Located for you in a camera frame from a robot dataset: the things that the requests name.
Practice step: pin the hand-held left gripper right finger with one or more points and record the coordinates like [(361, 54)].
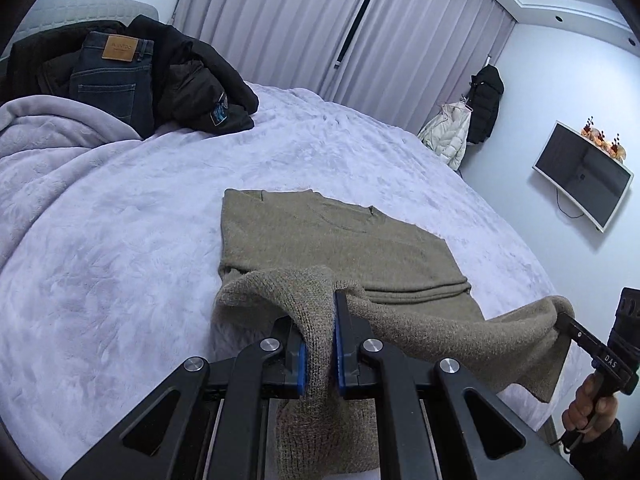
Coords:
[(340, 360)]

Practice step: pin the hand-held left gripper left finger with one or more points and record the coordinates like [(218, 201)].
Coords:
[(301, 360)]

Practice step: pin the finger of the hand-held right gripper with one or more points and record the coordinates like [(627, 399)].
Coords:
[(580, 335)]

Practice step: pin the taupe knit sweater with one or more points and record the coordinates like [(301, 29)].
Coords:
[(325, 240)]

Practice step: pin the person's right forearm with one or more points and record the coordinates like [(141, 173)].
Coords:
[(605, 455)]

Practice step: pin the person's right hand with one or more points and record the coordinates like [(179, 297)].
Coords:
[(582, 405)]

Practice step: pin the orange flower decoration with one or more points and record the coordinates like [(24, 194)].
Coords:
[(605, 142)]

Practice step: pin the lilac fluffy bedspread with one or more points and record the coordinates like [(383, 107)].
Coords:
[(125, 260)]

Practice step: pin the white puffer jacket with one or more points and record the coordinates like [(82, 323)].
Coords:
[(447, 135)]

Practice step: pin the black puffer jacket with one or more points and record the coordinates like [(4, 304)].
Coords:
[(485, 100)]

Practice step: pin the grey pleated curtain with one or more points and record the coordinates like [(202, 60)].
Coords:
[(425, 50), (270, 20)]

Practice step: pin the dark blue jeans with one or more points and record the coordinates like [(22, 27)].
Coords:
[(110, 90)]

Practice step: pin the smooth lilac blanket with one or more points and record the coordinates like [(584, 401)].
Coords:
[(50, 120)]

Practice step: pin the grey headboard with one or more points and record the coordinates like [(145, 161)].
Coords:
[(60, 7)]

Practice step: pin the wall-mounted television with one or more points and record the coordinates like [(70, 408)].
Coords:
[(580, 175)]

